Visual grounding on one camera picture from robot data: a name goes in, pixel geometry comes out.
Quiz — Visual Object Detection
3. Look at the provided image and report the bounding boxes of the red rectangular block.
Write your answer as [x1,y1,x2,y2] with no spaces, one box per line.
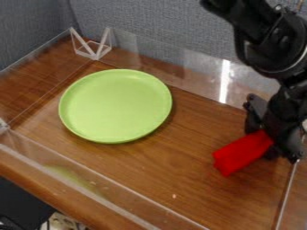
[213,130,274,176]

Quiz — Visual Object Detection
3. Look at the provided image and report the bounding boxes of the white power strip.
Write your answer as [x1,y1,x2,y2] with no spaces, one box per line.
[39,212,87,230]

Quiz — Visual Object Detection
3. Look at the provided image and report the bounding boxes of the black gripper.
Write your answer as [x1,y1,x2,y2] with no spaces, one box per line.
[243,79,307,164]

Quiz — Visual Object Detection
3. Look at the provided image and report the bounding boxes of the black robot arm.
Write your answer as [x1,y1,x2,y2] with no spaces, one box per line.
[199,0,307,163]

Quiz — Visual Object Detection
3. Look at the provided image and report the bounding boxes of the clear acrylic enclosure wall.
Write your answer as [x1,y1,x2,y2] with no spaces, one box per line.
[0,29,307,230]

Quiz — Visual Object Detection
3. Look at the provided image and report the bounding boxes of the light green plate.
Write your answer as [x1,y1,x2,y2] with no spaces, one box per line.
[59,69,173,144]

